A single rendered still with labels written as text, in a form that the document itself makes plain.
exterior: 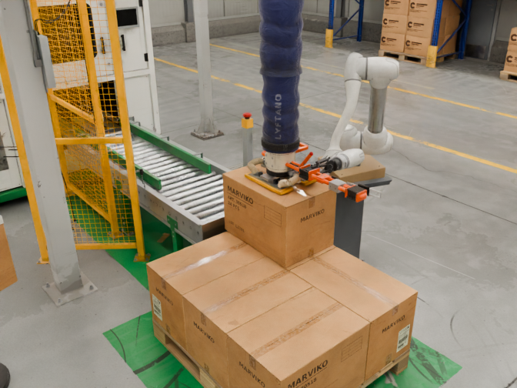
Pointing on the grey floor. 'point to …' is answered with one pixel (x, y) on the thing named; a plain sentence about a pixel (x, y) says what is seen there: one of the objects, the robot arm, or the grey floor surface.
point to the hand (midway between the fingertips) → (311, 172)
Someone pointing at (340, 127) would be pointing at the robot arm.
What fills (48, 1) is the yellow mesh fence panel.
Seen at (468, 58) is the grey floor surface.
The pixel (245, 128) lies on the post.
